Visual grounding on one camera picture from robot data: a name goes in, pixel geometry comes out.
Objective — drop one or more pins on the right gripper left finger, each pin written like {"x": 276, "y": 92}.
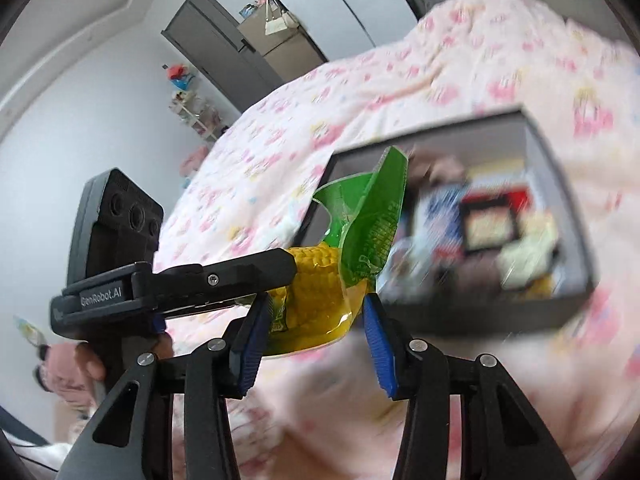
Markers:
{"x": 247, "y": 338}

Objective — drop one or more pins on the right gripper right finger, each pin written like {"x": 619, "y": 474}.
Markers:
{"x": 394, "y": 363}

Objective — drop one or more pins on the green yellow corn package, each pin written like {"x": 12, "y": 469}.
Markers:
{"x": 332, "y": 278}

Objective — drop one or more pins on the pink cartoon print blanket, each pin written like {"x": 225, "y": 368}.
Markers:
{"x": 466, "y": 59}

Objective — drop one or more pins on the blue white patterned packet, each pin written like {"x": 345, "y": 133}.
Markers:
{"x": 432, "y": 237}

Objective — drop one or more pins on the dark grey cardboard box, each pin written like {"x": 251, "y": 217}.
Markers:
{"x": 500, "y": 152}

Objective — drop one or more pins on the black framed small box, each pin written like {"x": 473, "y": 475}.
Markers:
{"x": 490, "y": 220}

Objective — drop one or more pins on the cream sachet packet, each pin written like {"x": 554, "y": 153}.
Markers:
{"x": 531, "y": 256}

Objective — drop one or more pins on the white shelf with toys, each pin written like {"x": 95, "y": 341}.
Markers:
{"x": 194, "y": 108}

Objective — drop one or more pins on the grey door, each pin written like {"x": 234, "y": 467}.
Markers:
{"x": 205, "y": 33}

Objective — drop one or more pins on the brown wardrobe cabinet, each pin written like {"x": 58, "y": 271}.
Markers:
{"x": 276, "y": 35}

